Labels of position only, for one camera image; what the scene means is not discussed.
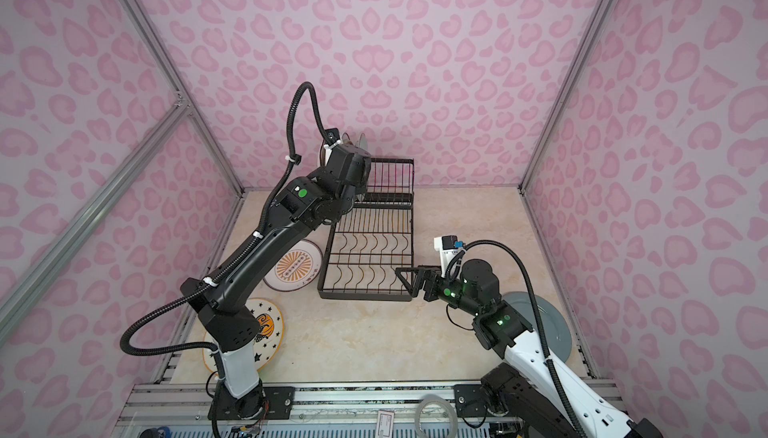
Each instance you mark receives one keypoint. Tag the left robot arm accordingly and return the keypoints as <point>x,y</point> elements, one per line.
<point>298,208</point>

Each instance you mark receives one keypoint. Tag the grey blue plate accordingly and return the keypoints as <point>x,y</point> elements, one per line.
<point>558,334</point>

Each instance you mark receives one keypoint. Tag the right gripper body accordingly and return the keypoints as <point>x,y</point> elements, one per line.
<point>448,291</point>

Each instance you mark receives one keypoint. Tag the star pattern cartoon plate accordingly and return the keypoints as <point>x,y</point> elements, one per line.
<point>271,326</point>

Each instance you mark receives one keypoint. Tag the white plate orange sunburst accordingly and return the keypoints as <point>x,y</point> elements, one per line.
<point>299,267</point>

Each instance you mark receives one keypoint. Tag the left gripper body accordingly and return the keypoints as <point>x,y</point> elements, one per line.
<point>364,186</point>

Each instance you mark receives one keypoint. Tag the mint green flower plate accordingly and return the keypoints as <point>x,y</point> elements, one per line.
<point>362,145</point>

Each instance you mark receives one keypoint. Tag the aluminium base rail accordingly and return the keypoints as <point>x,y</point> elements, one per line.
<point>335,409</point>

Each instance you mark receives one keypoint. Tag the cream floral plate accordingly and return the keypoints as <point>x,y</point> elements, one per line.
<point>323,154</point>

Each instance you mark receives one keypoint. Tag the black wire dish rack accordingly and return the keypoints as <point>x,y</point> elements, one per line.
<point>374,239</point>

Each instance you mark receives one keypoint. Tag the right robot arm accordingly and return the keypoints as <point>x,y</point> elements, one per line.
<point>531,383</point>

